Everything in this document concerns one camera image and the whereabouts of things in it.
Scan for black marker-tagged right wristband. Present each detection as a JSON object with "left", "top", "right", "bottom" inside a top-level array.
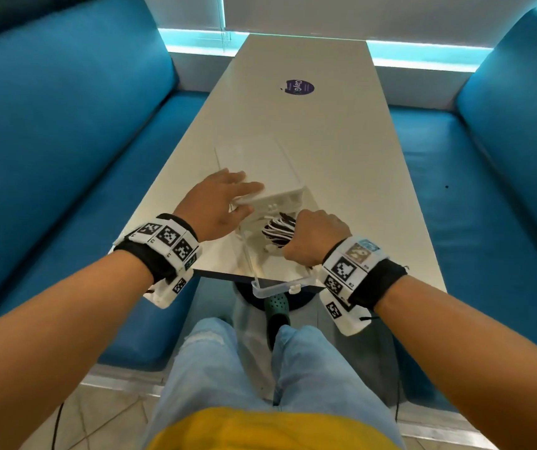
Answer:
[{"left": 319, "top": 236, "right": 409, "bottom": 311}]

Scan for black cables bundle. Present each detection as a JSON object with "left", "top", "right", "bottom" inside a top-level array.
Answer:
[{"left": 262, "top": 212, "right": 297, "bottom": 249}]

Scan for black right camera cord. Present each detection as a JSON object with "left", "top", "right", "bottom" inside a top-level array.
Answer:
[{"left": 360, "top": 315, "right": 403, "bottom": 423}]

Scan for person's right hand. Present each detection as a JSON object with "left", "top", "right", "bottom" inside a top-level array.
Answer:
[{"left": 282, "top": 209, "right": 353, "bottom": 268}]

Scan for white box with drawers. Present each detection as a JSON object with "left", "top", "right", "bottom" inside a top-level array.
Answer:
[{"left": 214, "top": 135, "right": 327, "bottom": 301}]

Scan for white table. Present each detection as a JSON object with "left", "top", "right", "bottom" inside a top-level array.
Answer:
[{"left": 108, "top": 34, "right": 447, "bottom": 294}]

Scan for person's left forearm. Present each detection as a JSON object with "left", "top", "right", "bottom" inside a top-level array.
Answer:
[{"left": 0, "top": 250, "right": 155, "bottom": 450}]

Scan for person's yellow shirt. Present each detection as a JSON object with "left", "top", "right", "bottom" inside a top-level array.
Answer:
[{"left": 146, "top": 407, "right": 400, "bottom": 450}]

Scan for black marker-tagged left wristband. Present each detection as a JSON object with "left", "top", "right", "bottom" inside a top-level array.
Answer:
[{"left": 112, "top": 214, "right": 203, "bottom": 285}]

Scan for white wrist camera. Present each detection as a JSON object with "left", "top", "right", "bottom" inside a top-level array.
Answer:
[
  {"left": 324, "top": 287, "right": 374, "bottom": 337},
  {"left": 144, "top": 271, "right": 194, "bottom": 310}
]

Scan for blue leather sofa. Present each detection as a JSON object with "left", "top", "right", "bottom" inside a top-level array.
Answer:
[
  {"left": 0, "top": 0, "right": 209, "bottom": 371},
  {"left": 389, "top": 6, "right": 537, "bottom": 413}
]

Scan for round purple sticker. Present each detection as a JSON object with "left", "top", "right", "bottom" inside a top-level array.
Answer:
[{"left": 279, "top": 79, "right": 316, "bottom": 96}]

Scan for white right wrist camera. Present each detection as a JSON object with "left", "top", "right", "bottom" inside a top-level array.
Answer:
[{"left": 324, "top": 287, "right": 374, "bottom": 337}]

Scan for black camera cord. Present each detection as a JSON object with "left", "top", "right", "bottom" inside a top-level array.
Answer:
[
  {"left": 360, "top": 315, "right": 403, "bottom": 423},
  {"left": 52, "top": 401, "right": 65, "bottom": 450}
]

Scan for black marker-tagged wristband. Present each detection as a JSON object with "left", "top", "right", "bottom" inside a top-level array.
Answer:
[
  {"left": 112, "top": 214, "right": 203, "bottom": 285},
  {"left": 319, "top": 236, "right": 409, "bottom": 311}
]

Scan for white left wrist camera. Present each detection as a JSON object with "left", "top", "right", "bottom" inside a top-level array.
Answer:
[{"left": 144, "top": 271, "right": 194, "bottom": 310}]

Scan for person's right forearm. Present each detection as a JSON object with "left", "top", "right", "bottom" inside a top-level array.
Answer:
[{"left": 374, "top": 276, "right": 537, "bottom": 450}]

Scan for black left camera cord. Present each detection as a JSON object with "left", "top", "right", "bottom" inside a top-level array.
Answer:
[{"left": 52, "top": 401, "right": 65, "bottom": 450}]

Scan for cyan light strip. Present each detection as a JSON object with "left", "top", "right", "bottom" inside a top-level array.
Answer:
[{"left": 158, "top": 27, "right": 494, "bottom": 73}]

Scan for person's blue jeans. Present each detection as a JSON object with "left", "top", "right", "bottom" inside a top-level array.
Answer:
[{"left": 139, "top": 317, "right": 405, "bottom": 450}]

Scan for person's left hand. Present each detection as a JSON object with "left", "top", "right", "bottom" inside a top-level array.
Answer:
[{"left": 173, "top": 168, "right": 265, "bottom": 243}]

